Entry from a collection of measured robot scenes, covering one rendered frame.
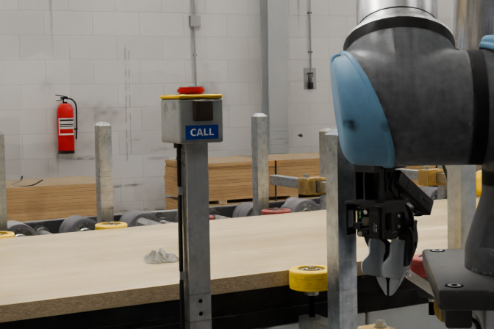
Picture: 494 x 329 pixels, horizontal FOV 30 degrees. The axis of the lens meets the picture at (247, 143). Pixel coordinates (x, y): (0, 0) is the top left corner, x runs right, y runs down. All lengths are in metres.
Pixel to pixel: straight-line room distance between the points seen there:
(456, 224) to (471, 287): 0.76
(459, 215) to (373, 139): 0.74
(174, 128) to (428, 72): 0.52
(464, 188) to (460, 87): 0.73
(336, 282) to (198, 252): 0.26
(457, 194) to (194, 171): 0.50
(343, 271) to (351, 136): 0.61
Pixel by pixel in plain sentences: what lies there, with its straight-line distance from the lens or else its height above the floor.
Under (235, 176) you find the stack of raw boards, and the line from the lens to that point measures 7.79.
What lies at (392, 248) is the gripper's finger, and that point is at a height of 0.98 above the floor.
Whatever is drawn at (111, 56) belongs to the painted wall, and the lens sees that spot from 8.79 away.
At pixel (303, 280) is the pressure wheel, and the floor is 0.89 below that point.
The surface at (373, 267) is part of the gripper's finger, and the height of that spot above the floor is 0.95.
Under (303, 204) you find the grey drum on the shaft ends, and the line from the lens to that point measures 3.19.
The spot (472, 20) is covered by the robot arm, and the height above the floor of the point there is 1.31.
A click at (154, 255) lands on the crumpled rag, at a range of 1.79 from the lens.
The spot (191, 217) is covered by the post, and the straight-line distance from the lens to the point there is 1.34.
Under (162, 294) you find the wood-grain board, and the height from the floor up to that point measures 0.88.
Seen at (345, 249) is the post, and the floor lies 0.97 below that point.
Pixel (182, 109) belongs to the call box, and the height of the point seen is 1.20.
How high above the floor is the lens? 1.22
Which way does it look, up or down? 3 degrees down
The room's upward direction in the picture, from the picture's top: 1 degrees counter-clockwise
